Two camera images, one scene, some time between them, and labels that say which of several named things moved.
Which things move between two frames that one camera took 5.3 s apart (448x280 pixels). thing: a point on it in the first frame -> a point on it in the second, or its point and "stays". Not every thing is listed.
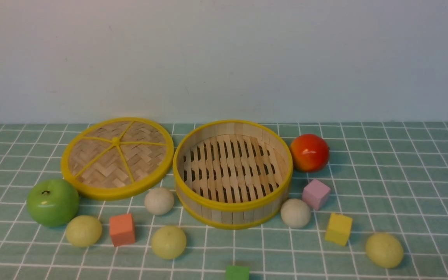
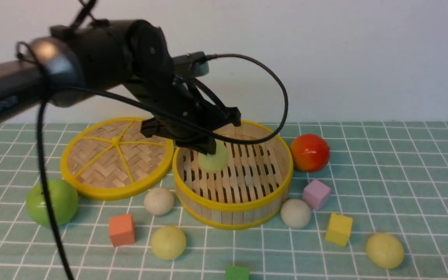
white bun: (159, 201) stays
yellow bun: (384, 250) stays
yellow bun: (83, 231) -> (215, 163)
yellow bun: (168, 242) stays
